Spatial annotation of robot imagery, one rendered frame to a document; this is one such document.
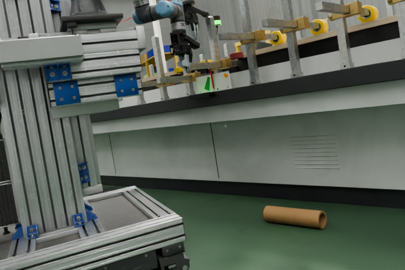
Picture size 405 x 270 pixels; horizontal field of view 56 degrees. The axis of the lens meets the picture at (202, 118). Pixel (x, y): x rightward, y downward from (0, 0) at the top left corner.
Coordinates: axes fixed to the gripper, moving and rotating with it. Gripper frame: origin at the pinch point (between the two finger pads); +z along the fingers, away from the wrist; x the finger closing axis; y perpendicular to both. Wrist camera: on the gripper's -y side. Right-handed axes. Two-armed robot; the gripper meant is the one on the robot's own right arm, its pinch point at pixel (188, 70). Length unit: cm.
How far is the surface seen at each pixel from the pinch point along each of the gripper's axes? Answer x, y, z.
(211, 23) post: -2.2, -26.6, -26.4
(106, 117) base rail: -122, -24, 17
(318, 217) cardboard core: 55, -13, 76
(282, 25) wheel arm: 51, -12, -11
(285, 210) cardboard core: 38, -14, 75
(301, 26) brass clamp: 53, -25, -11
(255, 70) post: 22.7, -26.7, 4.8
